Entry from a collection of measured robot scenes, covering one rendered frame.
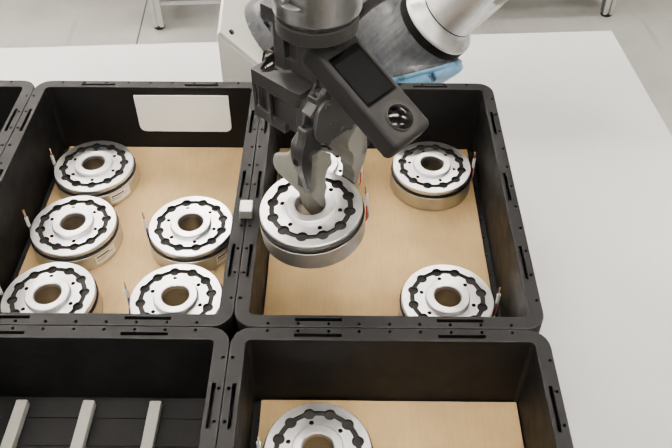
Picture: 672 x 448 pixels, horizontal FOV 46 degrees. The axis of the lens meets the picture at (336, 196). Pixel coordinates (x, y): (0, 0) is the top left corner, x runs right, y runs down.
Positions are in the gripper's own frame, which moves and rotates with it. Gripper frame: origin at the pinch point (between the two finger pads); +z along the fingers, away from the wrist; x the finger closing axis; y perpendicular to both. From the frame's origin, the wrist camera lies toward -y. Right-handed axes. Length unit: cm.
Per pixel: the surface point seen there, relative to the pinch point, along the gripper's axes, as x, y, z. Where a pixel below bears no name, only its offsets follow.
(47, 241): 18.2, 29.5, 13.5
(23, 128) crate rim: 12.0, 41.0, 6.4
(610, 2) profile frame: -217, 61, 95
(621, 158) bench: -60, -8, 30
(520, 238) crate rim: -13.3, -14.3, 6.5
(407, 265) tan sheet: -9.5, -2.8, 16.4
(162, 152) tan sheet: -2.9, 35.2, 16.5
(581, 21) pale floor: -207, 66, 101
